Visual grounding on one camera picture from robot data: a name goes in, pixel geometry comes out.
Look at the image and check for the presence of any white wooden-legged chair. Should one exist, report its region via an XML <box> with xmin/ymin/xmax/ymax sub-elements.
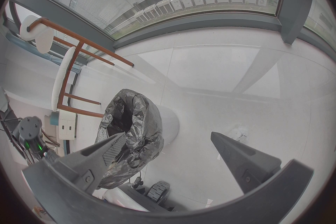
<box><xmin>20</xmin><ymin>15</ymin><xmax>135</xmax><ymax>118</ymax></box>

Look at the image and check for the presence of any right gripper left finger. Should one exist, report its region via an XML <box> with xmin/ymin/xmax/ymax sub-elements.
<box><xmin>54</xmin><ymin>132</ymin><xmax>127</xmax><ymax>195</ymax></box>

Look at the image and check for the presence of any black cable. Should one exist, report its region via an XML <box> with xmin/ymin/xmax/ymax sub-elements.
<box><xmin>131</xmin><ymin>169</ymin><xmax>144</xmax><ymax>189</ymax></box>

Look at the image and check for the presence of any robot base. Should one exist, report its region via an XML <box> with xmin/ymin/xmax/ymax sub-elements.
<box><xmin>94</xmin><ymin>180</ymin><xmax>189</xmax><ymax>212</ymax></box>

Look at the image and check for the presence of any white trash bin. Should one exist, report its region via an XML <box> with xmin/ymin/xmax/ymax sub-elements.
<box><xmin>157</xmin><ymin>106</ymin><xmax>180</xmax><ymax>145</ymax></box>

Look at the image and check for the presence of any black plastic bag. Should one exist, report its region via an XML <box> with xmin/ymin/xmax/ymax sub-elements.
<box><xmin>94</xmin><ymin>89</ymin><xmax>164</xmax><ymax>190</ymax></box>

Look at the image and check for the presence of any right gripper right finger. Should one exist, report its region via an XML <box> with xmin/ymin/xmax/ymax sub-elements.
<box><xmin>211</xmin><ymin>132</ymin><xmax>282</xmax><ymax>195</ymax></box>

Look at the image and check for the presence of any crumpled white paper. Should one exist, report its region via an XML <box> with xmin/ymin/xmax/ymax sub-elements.
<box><xmin>228</xmin><ymin>127</ymin><xmax>249</xmax><ymax>143</ymax></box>

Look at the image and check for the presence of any small white cabinet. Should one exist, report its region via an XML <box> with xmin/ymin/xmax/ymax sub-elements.
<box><xmin>58</xmin><ymin>110</ymin><xmax>77</xmax><ymax>140</ymax></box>

